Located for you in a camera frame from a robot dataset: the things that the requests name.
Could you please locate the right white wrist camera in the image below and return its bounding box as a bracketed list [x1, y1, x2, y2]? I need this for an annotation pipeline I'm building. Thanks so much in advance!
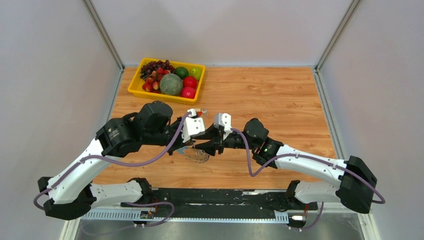
[213, 112, 233, 140]

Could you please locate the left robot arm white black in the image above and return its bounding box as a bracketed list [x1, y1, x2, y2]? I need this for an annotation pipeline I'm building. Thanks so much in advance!
[33, 101, 205, 220]

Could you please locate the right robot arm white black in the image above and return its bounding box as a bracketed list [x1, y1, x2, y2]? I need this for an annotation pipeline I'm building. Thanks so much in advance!
[191, 118, 386, 214]

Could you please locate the dark purple grape bunch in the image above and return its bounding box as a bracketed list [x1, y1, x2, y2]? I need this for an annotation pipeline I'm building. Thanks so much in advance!
[140, 60, 175, 79]

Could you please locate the right corner aluminium post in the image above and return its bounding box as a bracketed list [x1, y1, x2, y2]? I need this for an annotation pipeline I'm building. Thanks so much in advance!
[315, 0, 362, 72]

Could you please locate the left corner aluminium post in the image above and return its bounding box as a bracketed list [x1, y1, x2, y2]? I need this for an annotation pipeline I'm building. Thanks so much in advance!
[81, 0, 125, 73]

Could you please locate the red apple upper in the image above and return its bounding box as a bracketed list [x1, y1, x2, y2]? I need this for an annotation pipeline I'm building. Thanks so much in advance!
[182, 76, 198, 89]

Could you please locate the pink red apple lower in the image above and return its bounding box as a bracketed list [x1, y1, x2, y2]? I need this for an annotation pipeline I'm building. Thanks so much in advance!
[181, 86, 196, 99]

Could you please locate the corner aluminium post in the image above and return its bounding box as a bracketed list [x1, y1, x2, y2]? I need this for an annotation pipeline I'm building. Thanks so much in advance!
[81, 0, 125, 73]
[315, 0, 362, 72]

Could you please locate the dark green lime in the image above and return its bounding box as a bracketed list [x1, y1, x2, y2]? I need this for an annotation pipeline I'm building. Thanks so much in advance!
[173, 66, 190, 80]

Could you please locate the green netted melon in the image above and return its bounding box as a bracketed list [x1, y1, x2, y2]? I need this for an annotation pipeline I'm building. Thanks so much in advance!
[159, 73, 183, 96]

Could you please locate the small red peaches cluster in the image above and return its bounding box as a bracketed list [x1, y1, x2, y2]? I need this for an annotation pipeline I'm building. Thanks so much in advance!
[140, 67, 171, 93]

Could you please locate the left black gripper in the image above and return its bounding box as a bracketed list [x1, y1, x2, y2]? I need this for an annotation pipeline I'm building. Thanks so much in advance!
[143, 116, 194, 156]

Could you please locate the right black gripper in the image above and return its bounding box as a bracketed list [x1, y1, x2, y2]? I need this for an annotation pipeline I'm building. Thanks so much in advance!
[192, 123, 257, 157]

